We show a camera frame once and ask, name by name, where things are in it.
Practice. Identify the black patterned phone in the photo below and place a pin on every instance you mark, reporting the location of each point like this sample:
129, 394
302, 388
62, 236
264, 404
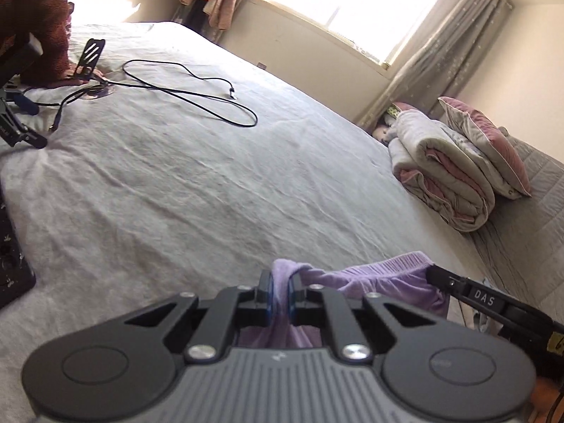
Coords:
11, 255

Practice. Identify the purple pants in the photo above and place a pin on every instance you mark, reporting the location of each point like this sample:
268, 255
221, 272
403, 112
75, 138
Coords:
387, 282

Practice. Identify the folded grey pink duvet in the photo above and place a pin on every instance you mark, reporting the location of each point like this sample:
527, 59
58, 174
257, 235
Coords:
440, 176

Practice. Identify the bed with grey sheet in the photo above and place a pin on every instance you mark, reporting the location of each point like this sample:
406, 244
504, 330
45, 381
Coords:
220, 163

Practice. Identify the grey patterned curtain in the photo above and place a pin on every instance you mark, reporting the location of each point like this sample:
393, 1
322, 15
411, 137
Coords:
440, 53

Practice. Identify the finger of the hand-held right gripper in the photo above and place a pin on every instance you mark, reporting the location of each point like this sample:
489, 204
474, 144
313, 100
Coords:
443, 278

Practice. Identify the black phone stand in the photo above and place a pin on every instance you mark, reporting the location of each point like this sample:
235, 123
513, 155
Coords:
90, 55

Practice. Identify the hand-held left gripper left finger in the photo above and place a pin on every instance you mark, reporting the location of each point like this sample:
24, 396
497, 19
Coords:
266, 295

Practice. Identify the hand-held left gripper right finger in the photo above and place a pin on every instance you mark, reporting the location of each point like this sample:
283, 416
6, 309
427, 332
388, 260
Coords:
292, 295

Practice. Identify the small patterned pillow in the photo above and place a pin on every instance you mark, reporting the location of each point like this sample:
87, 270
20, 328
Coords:
387, 123

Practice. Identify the pink grey pillow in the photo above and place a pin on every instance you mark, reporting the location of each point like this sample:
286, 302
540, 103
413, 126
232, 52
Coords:
489, 141

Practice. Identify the window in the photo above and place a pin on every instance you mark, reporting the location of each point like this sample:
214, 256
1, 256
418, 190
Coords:
352, 4

